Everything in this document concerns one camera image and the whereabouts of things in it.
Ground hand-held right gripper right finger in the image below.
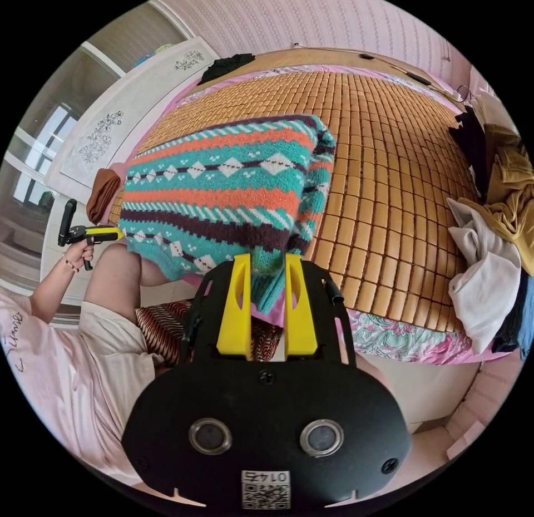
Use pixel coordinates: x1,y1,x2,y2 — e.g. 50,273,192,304
284,253,319,358

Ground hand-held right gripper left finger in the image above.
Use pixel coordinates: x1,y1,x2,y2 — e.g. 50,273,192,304
216,253,253,362

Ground teal orange patterned sweater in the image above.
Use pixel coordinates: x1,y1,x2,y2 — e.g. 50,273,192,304
117,114,337,314

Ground person's left forearm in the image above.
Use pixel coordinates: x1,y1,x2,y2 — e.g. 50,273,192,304
29,254,82,319

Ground person's left hand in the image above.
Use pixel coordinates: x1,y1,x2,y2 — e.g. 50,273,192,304
62,236,95,275

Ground brown garment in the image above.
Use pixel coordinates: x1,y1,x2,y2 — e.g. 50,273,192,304
86,168,122,226

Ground dark red striped cushion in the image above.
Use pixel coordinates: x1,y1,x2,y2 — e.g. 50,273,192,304
133,298,285,367

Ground window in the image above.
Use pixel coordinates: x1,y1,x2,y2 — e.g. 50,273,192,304
0,104,84,217

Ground white cupboard with flower print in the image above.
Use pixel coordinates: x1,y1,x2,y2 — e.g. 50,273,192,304
43,36,214,189

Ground person's body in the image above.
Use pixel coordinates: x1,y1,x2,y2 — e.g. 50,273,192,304
0,242,197,486

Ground bed with woven mat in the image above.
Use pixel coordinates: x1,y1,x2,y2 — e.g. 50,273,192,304
109,47,522,366

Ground black garment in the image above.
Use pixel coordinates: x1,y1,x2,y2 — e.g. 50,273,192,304
196,53,256,86

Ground pile of clothes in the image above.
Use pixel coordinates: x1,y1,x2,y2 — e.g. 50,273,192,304
445,89,534,362

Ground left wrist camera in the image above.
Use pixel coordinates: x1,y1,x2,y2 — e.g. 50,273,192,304
57,198,78,247

